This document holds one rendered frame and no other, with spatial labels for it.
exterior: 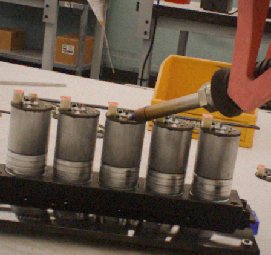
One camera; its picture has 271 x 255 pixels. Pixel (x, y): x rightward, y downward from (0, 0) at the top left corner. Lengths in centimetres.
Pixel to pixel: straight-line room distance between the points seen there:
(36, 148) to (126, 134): 5
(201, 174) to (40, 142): 10
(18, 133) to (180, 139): 9
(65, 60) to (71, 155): 434
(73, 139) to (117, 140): 3
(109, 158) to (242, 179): 16
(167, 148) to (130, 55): 464
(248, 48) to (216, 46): 453
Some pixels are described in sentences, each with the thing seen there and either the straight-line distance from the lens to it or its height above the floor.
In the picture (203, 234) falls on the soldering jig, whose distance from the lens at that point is 36.
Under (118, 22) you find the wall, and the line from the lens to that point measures 502.
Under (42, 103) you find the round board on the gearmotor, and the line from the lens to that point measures 38.
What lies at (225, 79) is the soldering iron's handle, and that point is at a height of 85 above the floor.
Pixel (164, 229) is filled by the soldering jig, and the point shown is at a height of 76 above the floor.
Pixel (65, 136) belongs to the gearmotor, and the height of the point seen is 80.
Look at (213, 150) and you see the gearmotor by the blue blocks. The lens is 37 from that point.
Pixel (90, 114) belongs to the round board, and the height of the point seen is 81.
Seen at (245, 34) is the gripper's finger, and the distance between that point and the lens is 29.
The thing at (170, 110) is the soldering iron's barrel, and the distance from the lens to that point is 34.
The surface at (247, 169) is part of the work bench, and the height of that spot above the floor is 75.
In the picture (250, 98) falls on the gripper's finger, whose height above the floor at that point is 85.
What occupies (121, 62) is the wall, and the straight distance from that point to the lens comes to 503.
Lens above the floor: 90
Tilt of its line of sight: 13 degrees down
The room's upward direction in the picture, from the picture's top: 8 degrees clockwise
